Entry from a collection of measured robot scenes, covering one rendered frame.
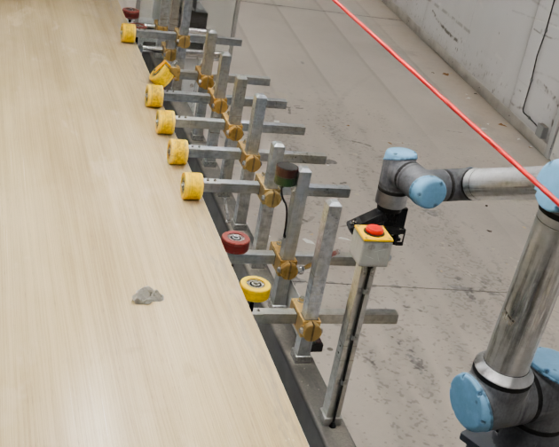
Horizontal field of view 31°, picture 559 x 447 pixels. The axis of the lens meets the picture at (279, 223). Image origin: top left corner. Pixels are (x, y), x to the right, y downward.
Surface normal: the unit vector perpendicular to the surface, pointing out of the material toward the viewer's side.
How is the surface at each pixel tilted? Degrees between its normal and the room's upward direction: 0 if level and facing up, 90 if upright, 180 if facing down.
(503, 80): 90
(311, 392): 0
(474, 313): 0
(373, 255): 90
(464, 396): 95
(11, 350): 0
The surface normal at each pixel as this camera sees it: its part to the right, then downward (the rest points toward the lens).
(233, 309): 0.17, -0.88
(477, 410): -0.90, 0.14
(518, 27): -0.97, -0.07
